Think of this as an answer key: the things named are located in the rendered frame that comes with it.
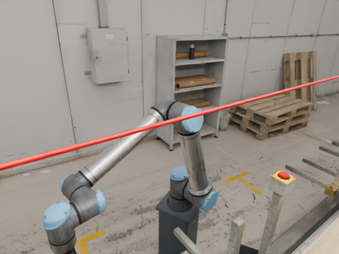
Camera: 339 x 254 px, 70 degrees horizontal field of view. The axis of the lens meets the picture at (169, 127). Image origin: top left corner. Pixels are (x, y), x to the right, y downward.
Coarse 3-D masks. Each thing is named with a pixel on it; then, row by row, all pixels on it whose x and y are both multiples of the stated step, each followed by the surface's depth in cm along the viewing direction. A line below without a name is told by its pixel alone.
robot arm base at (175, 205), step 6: (168, 198) 169; (174, 198) 163; (168, 204) 167; (174, 204) 164; (180, 204) 163; (186, 204) 164; (192, 204) 168; (174, 210) 165; (180, 210) 163; (186, 210) 164
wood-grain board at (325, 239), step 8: (336, 224) 118; (328, 232) 114; (336, 232) 114; (320, 240) 110; (328, 240) 110; (336, 240) 110; (312, 248) 106; (320, 248) 106; (328, 248) 106; (336, 248) 106
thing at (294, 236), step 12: (324, 204) 160; (336, 204) 160; (312, 216) 150; (324, 216) 150; (300, 228) 141; (312, 228) 142; (276, 240) 133; (288, 240) 133; (300, 240) 136; (276, 252) 126; (288, 252) 130
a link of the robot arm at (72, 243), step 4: (72, 240) 87; (76, 240) 91; (48, 244) 86; (68, 244) 86; (72, 244) 88; (52, 248) 86; (56, 248) 85; (60, 248) 85; (64, 248) 86; (68, 248) 87; (56, 252) 86; (60, 252) 86; (64, 252) 86
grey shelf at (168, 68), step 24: (168, 48) 303; (216, 48) 357; (168, 72) 315; (192, 72) 376; (216, 72) 367; (168, 96) 328; (192, 96) 394; (216, 96) 378; (216, 120) 390; (168, 144) 356
